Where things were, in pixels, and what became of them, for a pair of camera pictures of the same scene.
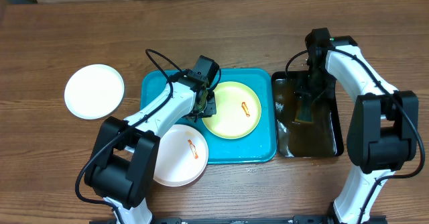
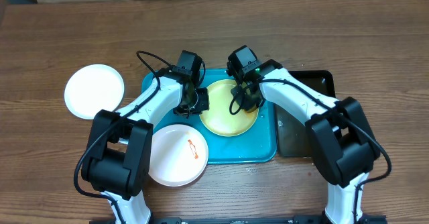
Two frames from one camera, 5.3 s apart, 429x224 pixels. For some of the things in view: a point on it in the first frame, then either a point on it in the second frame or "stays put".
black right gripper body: x=320 y=88 → x=250 y=102
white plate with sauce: x=94 y=91 stays put
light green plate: x=238 y=110 stays put
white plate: x=182 y=155 stays put
